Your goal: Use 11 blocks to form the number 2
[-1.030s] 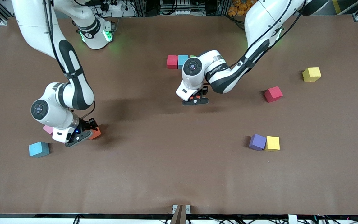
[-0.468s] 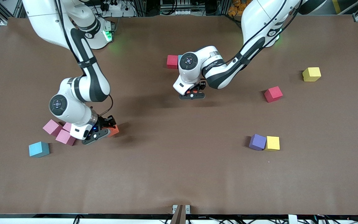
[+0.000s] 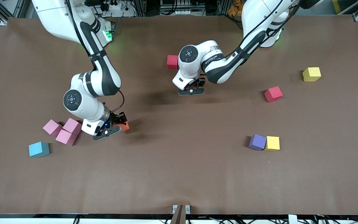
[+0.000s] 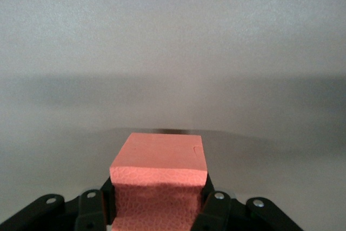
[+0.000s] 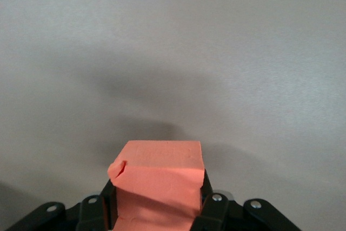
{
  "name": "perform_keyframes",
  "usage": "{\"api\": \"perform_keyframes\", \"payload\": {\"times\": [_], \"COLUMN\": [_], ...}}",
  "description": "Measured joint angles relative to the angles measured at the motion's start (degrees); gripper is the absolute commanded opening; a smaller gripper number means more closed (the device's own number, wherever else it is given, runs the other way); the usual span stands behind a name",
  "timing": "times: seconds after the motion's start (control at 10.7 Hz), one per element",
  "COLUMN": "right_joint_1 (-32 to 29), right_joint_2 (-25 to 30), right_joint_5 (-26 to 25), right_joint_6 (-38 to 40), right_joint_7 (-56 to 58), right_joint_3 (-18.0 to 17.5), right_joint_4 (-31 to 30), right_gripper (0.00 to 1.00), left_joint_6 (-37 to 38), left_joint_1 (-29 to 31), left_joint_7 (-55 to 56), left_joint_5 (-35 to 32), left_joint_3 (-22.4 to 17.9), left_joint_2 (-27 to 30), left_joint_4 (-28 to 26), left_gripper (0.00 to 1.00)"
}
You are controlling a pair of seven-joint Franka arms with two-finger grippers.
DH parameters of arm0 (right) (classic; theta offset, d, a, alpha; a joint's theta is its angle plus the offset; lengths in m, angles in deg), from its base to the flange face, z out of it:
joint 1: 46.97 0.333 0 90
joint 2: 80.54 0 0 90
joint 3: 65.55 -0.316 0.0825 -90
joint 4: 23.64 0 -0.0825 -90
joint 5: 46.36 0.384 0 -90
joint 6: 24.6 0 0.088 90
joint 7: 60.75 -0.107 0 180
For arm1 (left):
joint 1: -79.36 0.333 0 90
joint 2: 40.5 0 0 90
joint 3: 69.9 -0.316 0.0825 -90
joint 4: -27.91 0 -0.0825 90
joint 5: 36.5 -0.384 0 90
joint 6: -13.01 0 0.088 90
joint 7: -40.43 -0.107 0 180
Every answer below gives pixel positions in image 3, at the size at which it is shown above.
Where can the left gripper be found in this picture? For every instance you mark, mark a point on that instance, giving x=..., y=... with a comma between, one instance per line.
x=198, y=83

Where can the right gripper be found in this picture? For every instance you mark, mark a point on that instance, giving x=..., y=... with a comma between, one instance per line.
x=115, y=118

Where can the orange foam cube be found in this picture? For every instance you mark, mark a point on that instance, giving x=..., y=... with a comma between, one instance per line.
x=124, y=127

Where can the red foam cube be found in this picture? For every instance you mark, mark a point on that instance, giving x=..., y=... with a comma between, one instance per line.
x=273, y=94
x=172, y=61

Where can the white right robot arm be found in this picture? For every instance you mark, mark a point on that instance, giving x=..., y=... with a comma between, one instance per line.
x=82, y=105

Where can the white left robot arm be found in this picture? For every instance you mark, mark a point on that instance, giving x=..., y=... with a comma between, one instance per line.
x=259, y=12

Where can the pink foam cube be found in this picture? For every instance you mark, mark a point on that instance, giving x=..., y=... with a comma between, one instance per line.
x=71, y=126
x=66, y=137
x=52, y=127

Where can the white power strip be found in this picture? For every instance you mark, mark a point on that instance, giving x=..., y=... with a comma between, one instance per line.
x=115, y=6
x=183, y=12

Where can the brown table cover sheet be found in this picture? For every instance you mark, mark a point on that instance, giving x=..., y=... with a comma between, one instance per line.
x=179, y=171

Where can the bag of oranges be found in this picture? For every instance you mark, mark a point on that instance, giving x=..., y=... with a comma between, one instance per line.
x=233, y=9

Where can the purple foam cube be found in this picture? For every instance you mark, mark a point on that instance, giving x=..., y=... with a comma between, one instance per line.
x=257, y=142

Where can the light blue foam cube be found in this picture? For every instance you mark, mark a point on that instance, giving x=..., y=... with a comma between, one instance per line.
x=39, y=149

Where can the yellow foam cube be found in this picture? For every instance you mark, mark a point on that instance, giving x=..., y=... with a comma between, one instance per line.
x=311, y=74
x=272, y=143

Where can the white label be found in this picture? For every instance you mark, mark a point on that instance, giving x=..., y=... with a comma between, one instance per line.
x=292, y=219

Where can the grey metal bracket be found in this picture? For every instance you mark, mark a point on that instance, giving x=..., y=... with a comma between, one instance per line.
x=180, y=214

